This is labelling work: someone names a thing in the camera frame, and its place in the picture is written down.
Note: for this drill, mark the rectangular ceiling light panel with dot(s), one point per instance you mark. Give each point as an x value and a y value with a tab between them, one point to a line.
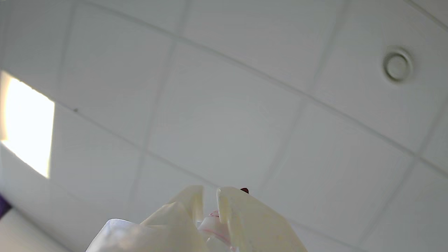
28	122

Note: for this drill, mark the round ceiling vent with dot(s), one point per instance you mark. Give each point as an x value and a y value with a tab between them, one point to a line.
397	65

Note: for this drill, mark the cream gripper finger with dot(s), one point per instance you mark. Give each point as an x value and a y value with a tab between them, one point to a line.
252	227
178	220

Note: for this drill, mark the white red whiteboard marker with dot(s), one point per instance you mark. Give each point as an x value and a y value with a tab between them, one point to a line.
217	227

